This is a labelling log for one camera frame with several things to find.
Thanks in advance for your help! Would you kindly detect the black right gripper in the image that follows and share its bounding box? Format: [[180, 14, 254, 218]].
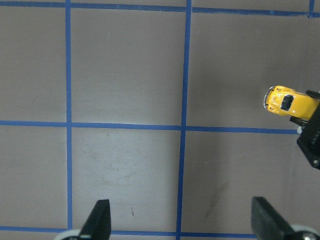
[[289, 90, 320, 170]]

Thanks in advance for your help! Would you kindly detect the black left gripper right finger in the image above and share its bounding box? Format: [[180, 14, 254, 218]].
[[250, 196, 320, 240]]

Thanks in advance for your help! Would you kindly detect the brown paper table mat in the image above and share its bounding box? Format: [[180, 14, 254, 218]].
[[0, 0, 320, 240]]

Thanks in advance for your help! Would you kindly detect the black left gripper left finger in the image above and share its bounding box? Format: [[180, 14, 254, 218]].
[[78, 199, 111, 240]]

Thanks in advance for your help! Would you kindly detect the yellow beetle toy car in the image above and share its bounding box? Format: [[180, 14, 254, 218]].
[[263, 85, 320, 120]]

